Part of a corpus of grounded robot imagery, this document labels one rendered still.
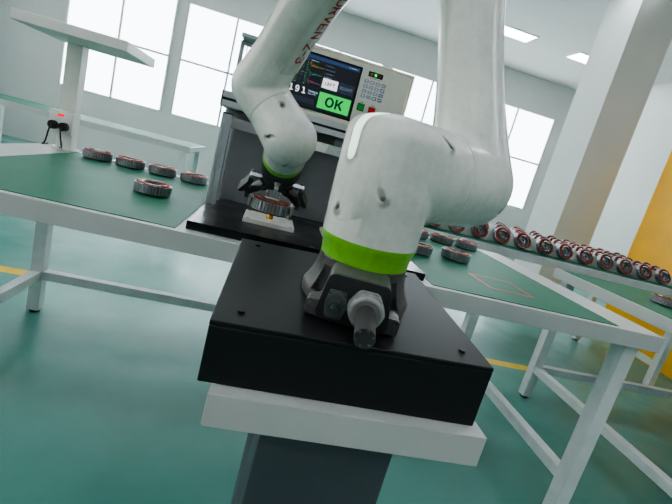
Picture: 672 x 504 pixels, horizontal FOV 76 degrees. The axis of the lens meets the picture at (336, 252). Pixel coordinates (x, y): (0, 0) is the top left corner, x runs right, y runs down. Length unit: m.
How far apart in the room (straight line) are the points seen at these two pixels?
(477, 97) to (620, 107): 4.65
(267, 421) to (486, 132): 0.47
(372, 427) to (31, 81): 8.34
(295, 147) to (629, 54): 4.72
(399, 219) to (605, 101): 4.73
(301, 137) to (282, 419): 0.53
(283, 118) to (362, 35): 7.20
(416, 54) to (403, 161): 7.71
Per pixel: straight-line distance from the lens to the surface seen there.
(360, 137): 0.52
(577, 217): 5.16
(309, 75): 1.44
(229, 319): 0.47
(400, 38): 8.16
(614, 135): 5.27
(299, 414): 0.49
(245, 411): 0.49
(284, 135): 0.84
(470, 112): 0.66
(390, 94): 1.48
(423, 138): 0.51
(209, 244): 1.08
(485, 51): 0.71
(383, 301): 0.50
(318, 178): 1.56
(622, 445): 2.27
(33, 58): 8.62
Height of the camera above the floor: 1.01
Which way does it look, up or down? 12 degrees down
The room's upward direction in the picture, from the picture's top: 15 degrees clockwise
